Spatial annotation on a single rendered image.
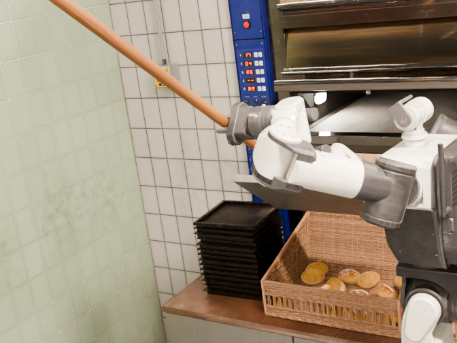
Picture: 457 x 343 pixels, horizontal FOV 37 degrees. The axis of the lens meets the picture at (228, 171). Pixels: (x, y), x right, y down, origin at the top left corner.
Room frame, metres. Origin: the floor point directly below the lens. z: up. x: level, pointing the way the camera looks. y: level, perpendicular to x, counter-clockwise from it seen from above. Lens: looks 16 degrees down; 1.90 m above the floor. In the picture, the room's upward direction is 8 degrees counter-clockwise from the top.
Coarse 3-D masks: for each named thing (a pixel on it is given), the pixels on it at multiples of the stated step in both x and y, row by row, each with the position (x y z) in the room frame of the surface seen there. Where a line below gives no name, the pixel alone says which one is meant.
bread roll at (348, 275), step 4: (340, 272) 2.61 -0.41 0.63; (344, 272) 2.59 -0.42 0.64; (348, 272) 2.58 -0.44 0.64; (352, 272) 2.58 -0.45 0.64; (356, 272) 2.58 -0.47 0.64; (340, 276) 2.60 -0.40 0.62; (344, 276) 2.58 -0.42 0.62; (348, 276) 2.57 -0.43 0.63; (352, 276) 2.57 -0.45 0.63; (356, 276) 2.57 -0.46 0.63; (344, 280) 2.58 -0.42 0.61; (348, 280) 2.57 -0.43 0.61; (352, 280) 2.56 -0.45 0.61
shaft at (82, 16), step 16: (48, 0) 1.42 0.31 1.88; (64, 0) 1.43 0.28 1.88; (80, 16) 1.46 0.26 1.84; (96, 32) 1.51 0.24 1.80; (112, 32) 1.53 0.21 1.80; (128, 48) 1.57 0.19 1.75; (144, 64) 1.61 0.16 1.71; (160, 80) 1.67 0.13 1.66; (176, 80) 1.70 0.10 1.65; (192, 96) 1.75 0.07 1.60; (208, 112) 1.81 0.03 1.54
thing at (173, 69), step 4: (160, 64) 3.20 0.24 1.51; (168, 64) 3.16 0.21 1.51; (172, 64) 3.14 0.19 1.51; (176, 64) 3.15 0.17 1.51; (164, 68) 3.11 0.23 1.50; (168, 68) 3.10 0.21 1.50; (172, 68) 3.12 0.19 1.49; (176, 68) 3.14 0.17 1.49; (168, 72) 3.10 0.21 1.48; (172, 72) 3.11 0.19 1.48; (176, 72) 3.14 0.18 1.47; (176, 76) 3.14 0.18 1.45; (156, 84) 3.15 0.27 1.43; (160, 84) 3.13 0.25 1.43
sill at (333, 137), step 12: (312, 132) 2.86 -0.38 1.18; (324, 132) 2.83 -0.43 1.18; (336, 132) 2.81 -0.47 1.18; (348, 132) 2.78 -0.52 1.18; (360, 132) 2.75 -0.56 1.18; (348, 144) 2.73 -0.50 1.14; (360, 144) 2.70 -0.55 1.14; (372, 144) 2.67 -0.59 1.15; (384, 144) 2.64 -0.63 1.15; (396, 144) 2.61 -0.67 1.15
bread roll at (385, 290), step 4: (384, 284) 2.43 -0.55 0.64; (380, 288) 2.42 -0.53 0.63; (384, 288) 2.41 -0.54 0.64; (388, 288) 2.40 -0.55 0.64; (392, 288) 2.40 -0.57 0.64; (380, 292) 2.41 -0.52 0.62; (384, 292) 2.39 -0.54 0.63; (388, 292) 2.38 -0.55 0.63; (392, 292) 2.38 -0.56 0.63; (396, 292) 2.39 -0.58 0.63; (380, 296) 2.40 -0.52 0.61; (384, 296) 2.38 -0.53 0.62; (388, 296) 2.37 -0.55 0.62; (392, 296) 2.37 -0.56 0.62; (396, 296) 2.37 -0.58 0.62
